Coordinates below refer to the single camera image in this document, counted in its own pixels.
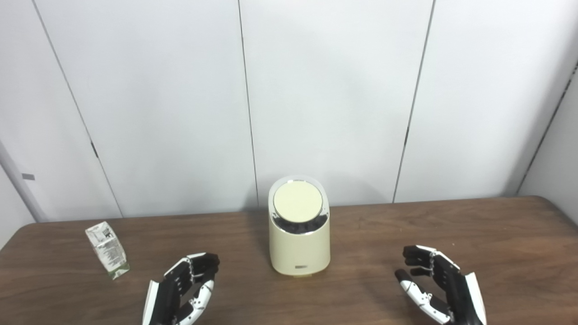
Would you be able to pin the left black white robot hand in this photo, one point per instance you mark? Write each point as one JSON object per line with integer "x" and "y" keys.
{"x": 170, "y": 289}

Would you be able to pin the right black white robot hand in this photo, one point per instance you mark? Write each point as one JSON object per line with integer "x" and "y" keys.
{"x": 451, "y": 284}

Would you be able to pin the white green milk carton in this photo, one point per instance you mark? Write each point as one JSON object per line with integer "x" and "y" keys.
{"x": 108, "y": 250}

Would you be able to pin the cream-colored round bin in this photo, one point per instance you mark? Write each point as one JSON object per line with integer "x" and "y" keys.
{"x": 299, "y": 248}

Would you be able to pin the cream round bin lid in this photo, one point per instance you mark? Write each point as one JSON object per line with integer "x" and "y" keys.
{"x": 298, "y": 201}

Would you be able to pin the black wall panel clip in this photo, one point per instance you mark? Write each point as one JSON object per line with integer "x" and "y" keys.
{"x": 94, "y": 149}

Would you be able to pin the small grey wall tag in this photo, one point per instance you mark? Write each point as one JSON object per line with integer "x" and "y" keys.
{"x": 28, "y": 176}

